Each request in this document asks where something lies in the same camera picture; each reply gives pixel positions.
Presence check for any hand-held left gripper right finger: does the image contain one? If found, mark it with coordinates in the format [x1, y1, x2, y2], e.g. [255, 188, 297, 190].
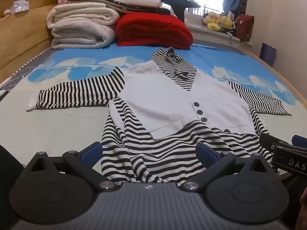
[180, 142, 277, 192]

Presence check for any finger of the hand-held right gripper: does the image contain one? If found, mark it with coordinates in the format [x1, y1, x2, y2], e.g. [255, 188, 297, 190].
[260, 132, 289, 155]
[291, 135, 307, 147]

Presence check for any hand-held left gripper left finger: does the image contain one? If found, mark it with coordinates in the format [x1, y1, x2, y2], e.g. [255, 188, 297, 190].
[25, 142, 118, 192]

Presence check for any striped hooded sweater white vest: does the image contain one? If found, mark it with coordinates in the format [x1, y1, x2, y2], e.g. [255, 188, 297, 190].
[26, 47, 293, 185]

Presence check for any person's right hand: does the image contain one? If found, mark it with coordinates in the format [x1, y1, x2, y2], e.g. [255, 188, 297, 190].
[299, 189, 307, 230]

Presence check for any blue printed bed sheet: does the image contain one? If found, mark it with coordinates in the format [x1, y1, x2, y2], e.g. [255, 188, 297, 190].
[0, 42, 307, 190]

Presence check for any dark red cushion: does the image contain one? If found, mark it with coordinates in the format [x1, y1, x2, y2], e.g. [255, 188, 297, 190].
[236, 14, 255, 41]

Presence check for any white speckled folded quilt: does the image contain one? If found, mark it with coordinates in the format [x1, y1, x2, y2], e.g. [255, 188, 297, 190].
[50, 21, 117, 50]

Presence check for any white window sill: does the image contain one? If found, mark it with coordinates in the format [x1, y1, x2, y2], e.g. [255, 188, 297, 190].
[185, 23, 252, 46]

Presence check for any round-faced yellow plush toy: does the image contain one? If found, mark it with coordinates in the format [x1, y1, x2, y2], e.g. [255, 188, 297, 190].
[219, 16, 234, 30]

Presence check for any red folded blanket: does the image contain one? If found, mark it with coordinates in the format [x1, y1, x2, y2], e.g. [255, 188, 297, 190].
[115, 13, 194, 50]

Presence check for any wooden headboard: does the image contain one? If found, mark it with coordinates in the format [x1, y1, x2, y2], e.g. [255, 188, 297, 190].
[0, 0, 70, 85]

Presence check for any cream folded blanket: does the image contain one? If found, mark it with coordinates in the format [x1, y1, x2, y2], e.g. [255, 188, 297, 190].
[46, 2, 120, 29]

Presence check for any tissue pack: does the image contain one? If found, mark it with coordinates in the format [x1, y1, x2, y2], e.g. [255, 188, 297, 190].
[13, 1, 30, 12]

